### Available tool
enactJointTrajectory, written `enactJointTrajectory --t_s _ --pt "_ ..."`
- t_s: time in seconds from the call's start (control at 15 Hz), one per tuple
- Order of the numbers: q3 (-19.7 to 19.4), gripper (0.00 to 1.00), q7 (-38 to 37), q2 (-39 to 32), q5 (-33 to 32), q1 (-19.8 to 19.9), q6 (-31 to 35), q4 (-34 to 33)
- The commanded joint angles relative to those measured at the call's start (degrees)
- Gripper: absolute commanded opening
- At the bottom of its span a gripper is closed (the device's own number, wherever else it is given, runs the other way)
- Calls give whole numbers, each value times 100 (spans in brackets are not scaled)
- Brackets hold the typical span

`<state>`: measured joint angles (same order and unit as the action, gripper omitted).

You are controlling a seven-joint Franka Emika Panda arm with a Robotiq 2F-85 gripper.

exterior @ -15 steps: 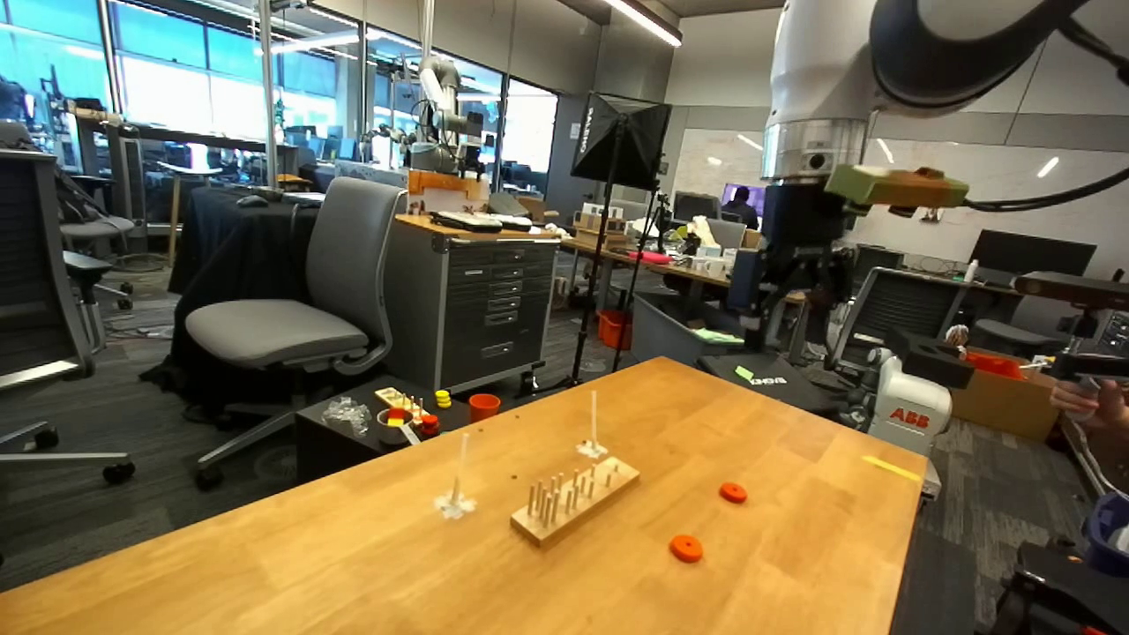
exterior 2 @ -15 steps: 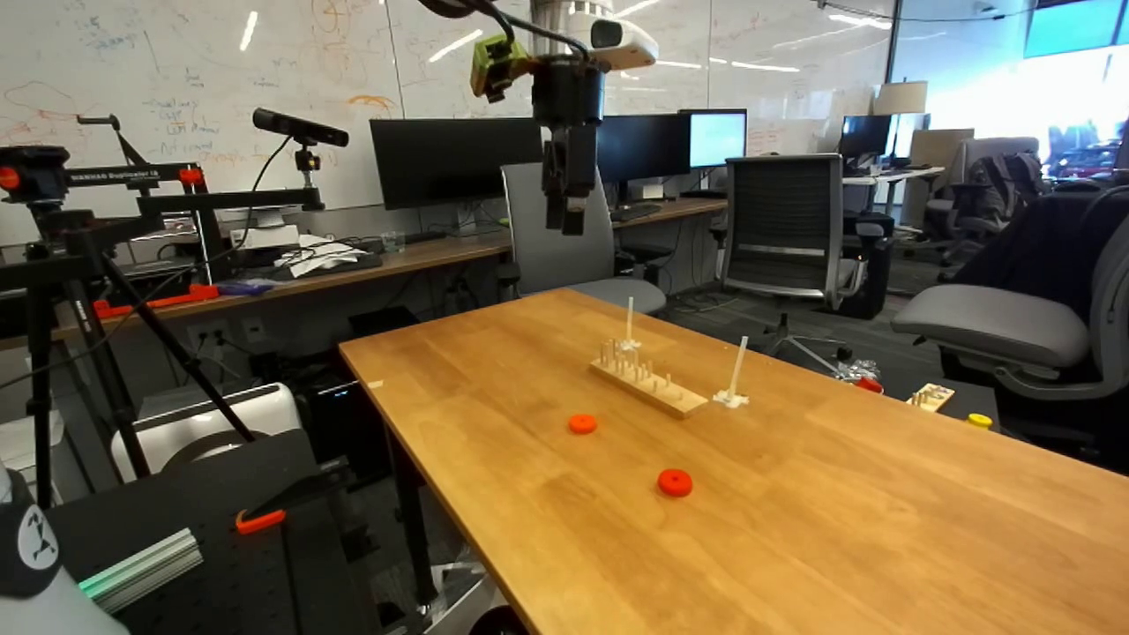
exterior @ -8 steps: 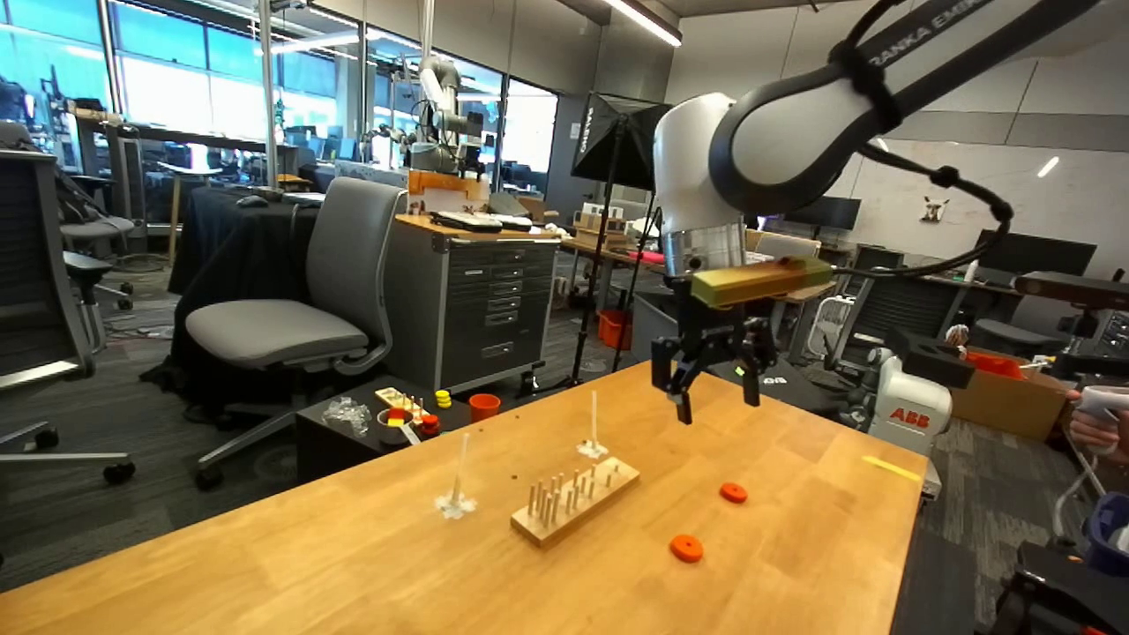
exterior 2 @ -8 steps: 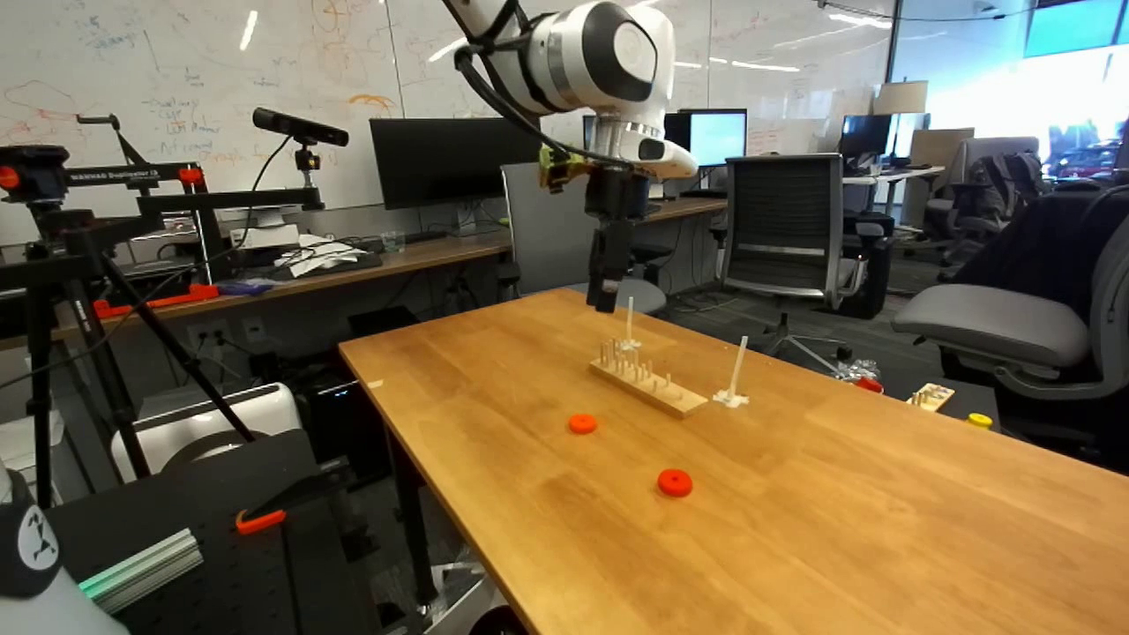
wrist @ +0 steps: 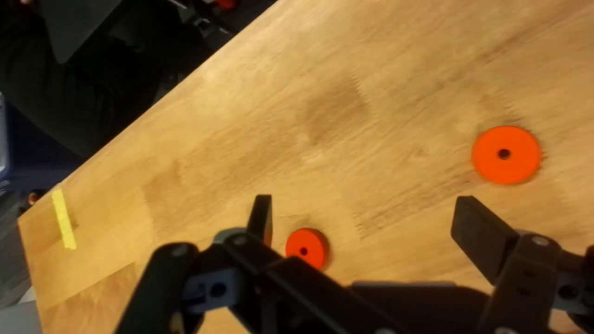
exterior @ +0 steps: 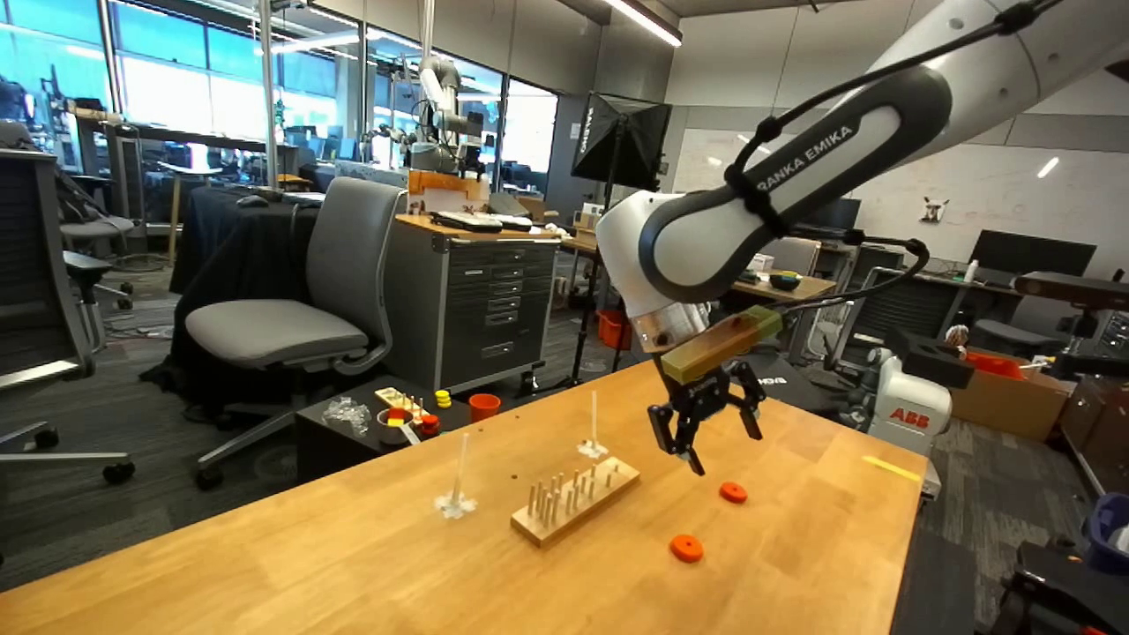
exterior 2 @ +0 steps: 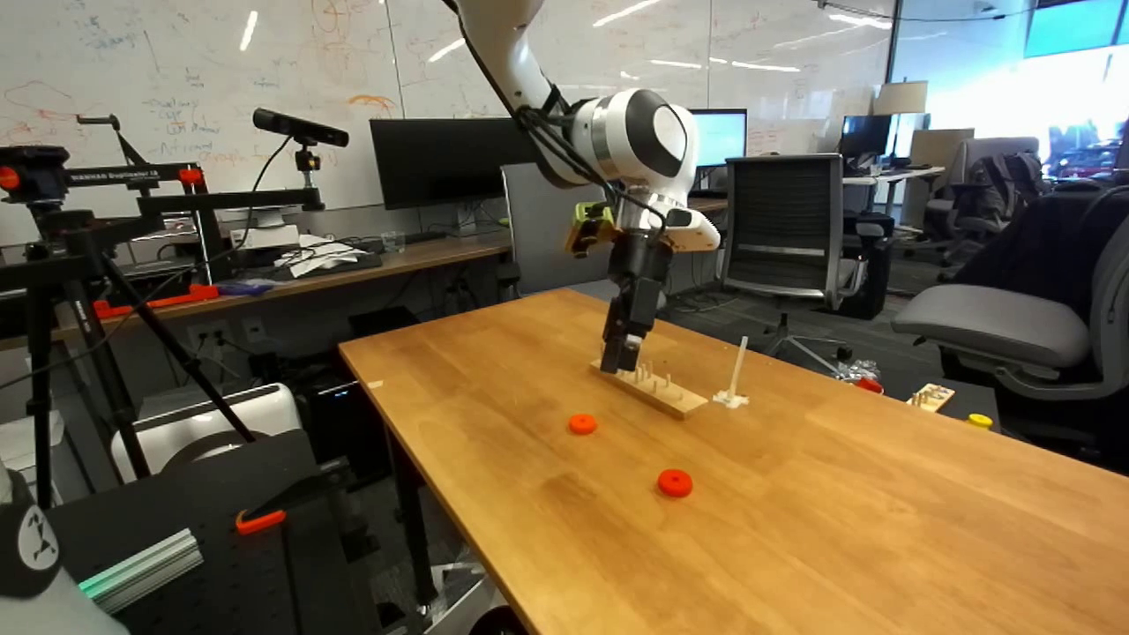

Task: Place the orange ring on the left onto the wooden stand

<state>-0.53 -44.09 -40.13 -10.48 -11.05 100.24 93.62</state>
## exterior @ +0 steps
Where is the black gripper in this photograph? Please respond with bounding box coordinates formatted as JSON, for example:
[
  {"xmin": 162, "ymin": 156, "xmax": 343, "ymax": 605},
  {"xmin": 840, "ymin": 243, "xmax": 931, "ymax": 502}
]
[{"xmin": 648, "ymin": 358, "xmax": 770, "ymax": 480}]

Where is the white ABB robot base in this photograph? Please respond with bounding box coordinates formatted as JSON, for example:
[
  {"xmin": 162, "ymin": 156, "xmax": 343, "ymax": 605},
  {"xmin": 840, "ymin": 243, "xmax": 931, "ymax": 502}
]
[{"xmin": 863, "ymin": 346, "xmax": 960, "ymax": 498}]

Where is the wooden stand with clear pegs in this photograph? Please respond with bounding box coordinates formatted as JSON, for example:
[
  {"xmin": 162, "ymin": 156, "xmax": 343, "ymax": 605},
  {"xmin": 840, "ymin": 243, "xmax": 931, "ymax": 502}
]
[{"xmin": 507, "ymin": 452, "xmax": 645, "ymax": 546}]

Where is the orange bucket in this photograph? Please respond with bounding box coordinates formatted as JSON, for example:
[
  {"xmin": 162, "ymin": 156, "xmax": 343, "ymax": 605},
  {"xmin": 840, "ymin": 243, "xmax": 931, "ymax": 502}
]
[{"xmin": 594, "ymin": 306, "xmax": 640, "ymax": 354}]

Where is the tan background desk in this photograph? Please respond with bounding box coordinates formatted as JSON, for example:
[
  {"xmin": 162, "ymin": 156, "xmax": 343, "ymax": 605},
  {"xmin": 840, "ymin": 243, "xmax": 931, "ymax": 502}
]
[{"xmin": 726, "ymin": 264, "xmax": 840, "ymax": 311}]

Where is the yellow tape strip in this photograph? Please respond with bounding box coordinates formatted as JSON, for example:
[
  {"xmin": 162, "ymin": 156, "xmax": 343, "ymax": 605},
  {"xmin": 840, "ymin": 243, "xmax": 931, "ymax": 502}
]
[{"xmin": 862, "ymin": 452, "xmax": 928, "ymax": 486}]

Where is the grey drawer cabinet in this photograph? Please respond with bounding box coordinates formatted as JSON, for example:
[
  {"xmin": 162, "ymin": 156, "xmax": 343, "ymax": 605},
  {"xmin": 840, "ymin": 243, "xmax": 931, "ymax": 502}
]
[{"xmin": 385, "ymin": 212, "xmax": 561, "ymax": 400}]

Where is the black softbox light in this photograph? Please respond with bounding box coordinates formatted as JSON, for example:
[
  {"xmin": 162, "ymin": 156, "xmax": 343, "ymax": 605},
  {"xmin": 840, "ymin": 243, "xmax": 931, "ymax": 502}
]
[{"xmin": 567, "ymin": 96, "xmax": 677, "ymax": 384}]

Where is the red item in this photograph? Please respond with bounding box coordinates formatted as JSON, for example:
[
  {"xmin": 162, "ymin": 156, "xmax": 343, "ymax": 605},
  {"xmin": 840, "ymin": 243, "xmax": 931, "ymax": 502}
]
[{"xmin": 963, "ymin": 351, "xmax": 1034, "ymax": 380}]

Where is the tan cardboard box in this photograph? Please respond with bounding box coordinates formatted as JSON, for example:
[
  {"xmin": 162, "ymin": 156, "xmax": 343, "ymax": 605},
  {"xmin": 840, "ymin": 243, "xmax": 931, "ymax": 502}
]
[{"xmin": 950, "ymin": 364, "xmax": 1074, "ymax": 445}]

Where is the cream packet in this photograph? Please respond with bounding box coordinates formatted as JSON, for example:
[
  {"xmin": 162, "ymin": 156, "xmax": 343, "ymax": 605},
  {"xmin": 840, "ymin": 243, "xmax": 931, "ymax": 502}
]
[{"xmin": 369, "ymin": 384, "xmax": 429, "ymax": 425}]

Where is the black keyboard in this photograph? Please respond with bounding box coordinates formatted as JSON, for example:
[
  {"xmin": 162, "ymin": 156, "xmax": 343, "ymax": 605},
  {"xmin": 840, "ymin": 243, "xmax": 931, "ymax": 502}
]
[{"xmin": 427, "ymin": 205, "xmax": 540, "ymax": 238}]

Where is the orange cardboard box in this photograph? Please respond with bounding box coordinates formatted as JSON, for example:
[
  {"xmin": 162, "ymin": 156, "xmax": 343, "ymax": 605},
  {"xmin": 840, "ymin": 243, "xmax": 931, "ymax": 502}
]
[{"xmin": 403, "ymin": 167, "xmax": 490, "ymax": 218}]

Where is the small black side table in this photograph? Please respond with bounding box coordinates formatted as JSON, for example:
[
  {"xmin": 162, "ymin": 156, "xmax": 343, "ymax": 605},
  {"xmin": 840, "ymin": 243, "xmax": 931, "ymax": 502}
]
[{"xmin": 294, "ymin": 373, "xmax": 481, "ymax": 482}]

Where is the black wide monitor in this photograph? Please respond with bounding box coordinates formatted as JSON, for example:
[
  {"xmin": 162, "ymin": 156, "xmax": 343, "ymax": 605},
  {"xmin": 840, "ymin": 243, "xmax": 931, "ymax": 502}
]
[{"xmin": 966, "ymin": 226, "xmax": 1102, "ymax": 286}]

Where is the clear plastic wrap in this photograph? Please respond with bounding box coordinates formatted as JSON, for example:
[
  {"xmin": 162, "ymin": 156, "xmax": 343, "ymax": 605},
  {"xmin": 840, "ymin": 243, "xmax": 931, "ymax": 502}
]
[{"xmin": 316, "ymin": 395, "xmax": 375, "ymax": 433}]

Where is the dark wooden desk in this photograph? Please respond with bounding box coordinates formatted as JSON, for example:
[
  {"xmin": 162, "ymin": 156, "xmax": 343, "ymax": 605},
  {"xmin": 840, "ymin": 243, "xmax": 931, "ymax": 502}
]
[{"xmin": 1017, "ymin": 273, "xmax": 1129, "ymax": 311}]

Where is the black floor case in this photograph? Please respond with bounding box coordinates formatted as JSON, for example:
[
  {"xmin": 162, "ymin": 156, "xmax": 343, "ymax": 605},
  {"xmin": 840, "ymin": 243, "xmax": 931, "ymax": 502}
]
[{"xmin": 991, "ymin": 539, "xmax": 1129, "ymax": 635}]

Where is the dark brown storage box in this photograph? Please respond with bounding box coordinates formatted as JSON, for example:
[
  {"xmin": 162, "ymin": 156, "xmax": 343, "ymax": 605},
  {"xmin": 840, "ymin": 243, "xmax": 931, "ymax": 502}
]
[{"xmin": 1055, "ymin": 371, "xmax": 1129, "ymax": 498}]

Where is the ceiling strip light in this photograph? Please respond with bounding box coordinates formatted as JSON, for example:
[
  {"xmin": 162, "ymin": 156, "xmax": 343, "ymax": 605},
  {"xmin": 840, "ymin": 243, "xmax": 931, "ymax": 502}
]
[{"xmin": 603, "ymin": 0, "xmax": 686, "ymax": 51}]

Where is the blue bin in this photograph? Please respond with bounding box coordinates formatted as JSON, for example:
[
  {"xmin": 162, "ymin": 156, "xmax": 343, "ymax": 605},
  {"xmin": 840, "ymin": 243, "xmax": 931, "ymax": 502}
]
[{"xmin": 1081, "ymin": 492, "xmax": 1129, "ymax": 580}]

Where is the grey office chair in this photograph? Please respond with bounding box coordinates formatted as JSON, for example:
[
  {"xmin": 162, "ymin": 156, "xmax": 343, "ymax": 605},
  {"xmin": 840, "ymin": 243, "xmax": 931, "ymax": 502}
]
[{"xmin": 180, "ymin": 173, "xmax": 409, "ymax": 492}]

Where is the black draped cloth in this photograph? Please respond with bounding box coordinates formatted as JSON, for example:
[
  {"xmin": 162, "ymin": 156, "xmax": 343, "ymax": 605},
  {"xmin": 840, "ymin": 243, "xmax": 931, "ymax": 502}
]
[{"xmin": 136, "ymin": 183, "xmax": 355, "ymax": 410}]

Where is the black mesh office chair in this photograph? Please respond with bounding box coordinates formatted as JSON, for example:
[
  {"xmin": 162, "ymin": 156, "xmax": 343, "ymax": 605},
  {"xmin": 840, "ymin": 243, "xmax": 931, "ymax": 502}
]
[{"xmin": 0, "ymin": 150, "xmax": 136, "ymax": 486}]

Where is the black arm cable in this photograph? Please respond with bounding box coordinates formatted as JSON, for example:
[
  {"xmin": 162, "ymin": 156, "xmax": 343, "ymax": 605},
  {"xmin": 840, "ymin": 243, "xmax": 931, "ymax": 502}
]
[{"xmin": 721, "ymin": 0, "xmax": 1061, "ymax": 320}]

